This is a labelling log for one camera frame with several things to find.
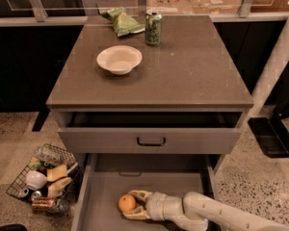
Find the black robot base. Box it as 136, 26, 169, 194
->
248, 100, 289, 158

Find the white ceramic bowl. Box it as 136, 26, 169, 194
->
96, 45, 143, 75

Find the yellow sponge in basket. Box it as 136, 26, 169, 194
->
47, 165, 67, 182

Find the grey middle drawer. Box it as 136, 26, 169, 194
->
71, 154, 215, 231

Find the brown snack bar packet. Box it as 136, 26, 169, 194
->
32, 197, 55, 210

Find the orange fruit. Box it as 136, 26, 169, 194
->
118, 193, 137, 212

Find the grey top drawer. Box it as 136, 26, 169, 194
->
59, 112, 241, 154

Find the grey drawer cabinet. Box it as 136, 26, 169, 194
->
47, 15, 252, 167

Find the green soda can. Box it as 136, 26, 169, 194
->
144, 10, 162, 46

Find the green chip bag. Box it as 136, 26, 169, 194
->
100, 7, 145, 37

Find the grey drawer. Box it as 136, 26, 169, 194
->
71, 154, 215, 231
59, 112, 241, 154

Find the black wire basket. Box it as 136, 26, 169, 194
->
6, 143, 83, 213

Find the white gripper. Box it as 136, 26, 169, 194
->
123, 190, 185, 222

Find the clear plastic bottle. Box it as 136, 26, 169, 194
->
34, 145, 63, 167

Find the white bowl in basket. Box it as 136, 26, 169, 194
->
25, 170, 47, 191

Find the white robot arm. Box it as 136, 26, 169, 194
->
118, 191, 289, 231

